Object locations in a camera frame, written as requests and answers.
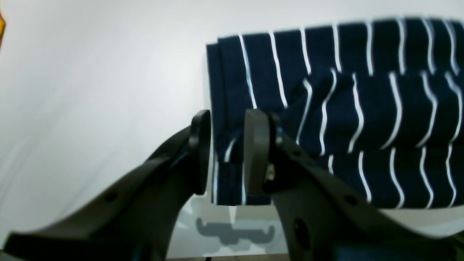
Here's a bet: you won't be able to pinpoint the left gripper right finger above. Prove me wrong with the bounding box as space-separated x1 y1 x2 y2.
243 109 463 261

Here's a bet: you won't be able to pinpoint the orange object at edge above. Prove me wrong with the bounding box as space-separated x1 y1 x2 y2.
0 12 7 46

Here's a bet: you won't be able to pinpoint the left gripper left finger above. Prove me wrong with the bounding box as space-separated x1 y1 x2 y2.
1 110 211 261

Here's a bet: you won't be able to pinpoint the navy white striped T-shirt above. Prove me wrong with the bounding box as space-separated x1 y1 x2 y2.
207 17 464 209

